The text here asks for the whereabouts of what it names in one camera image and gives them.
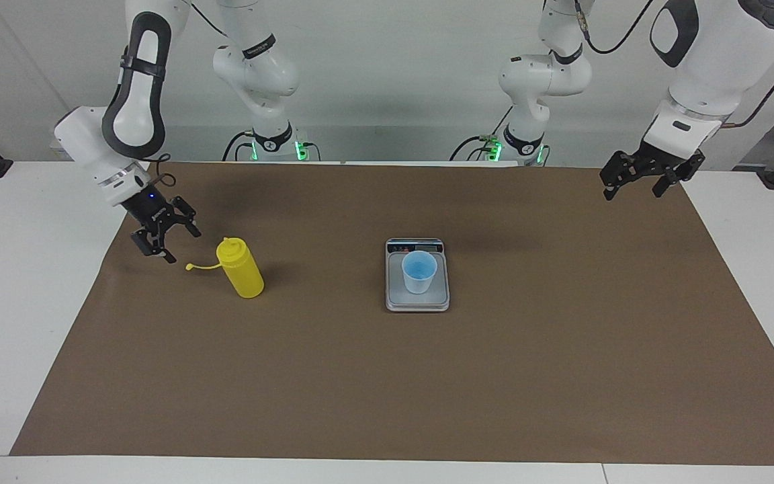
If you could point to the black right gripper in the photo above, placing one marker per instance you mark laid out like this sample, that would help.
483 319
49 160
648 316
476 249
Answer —
150 212

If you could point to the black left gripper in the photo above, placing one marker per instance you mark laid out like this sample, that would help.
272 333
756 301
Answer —
669 163

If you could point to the yellow squeeze bottle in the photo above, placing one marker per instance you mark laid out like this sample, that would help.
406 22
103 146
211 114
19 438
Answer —
242 272

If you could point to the light blue plastic cup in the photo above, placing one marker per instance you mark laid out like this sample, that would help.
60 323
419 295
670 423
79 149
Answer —
419 275

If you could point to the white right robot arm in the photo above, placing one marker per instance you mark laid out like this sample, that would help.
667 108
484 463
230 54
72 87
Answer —
84 144

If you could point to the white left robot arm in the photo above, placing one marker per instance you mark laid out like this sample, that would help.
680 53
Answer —
716 67

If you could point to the silver digital kitchen scale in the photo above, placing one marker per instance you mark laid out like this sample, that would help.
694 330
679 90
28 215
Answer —
397 296

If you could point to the brown paper table mat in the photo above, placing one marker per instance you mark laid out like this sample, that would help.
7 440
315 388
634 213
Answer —
360 383

